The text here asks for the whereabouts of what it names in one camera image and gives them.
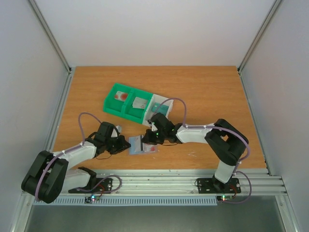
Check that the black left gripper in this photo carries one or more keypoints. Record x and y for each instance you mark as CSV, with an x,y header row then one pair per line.
x,y
122,145

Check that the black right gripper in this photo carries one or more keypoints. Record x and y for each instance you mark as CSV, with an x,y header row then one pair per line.
x,y
149,136

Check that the white red circles card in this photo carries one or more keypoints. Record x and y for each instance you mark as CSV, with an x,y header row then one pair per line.
x,y
149,148

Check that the white floral credit card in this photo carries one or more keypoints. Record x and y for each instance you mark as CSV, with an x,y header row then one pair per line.
x,y
142,103

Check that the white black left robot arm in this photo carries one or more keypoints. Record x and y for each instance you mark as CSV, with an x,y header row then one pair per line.
x,y
53,173

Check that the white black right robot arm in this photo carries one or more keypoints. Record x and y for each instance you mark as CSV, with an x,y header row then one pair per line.
x,y
229,145

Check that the teal credit card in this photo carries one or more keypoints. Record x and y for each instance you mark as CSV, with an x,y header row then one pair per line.
x,y
160,109

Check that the silver grey card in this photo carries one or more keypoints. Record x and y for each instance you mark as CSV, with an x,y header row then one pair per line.
x,y
135,102

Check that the red patterned card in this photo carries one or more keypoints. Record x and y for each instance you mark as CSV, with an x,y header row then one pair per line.
x,y
121,96

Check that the white storage bin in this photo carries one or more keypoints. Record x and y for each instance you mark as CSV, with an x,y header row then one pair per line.
x,y
148,110

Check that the green double storage bin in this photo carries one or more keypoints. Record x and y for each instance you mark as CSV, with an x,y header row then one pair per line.
x,y
125,109

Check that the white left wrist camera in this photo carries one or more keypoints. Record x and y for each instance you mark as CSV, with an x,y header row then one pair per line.
x,y
116,131

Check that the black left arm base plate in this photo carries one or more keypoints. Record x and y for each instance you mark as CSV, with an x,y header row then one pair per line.
x,y
101,184

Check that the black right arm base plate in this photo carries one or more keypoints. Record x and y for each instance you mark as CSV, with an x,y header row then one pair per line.
x,y
213,186

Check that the grey slotted cable duct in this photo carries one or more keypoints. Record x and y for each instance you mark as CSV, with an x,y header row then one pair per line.
x,y
136,201

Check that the aluminium front rail frame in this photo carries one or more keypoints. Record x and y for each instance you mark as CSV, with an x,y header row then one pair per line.
x,y
182,181

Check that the left aluminium corner post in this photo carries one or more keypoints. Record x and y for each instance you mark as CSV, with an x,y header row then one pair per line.
x,y
41,19

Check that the aluminium corner post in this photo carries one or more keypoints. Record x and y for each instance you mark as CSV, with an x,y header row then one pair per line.
x,y
41,19
260,33

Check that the right aluminium corner post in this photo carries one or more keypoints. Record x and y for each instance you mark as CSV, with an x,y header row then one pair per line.
x,y
260,33

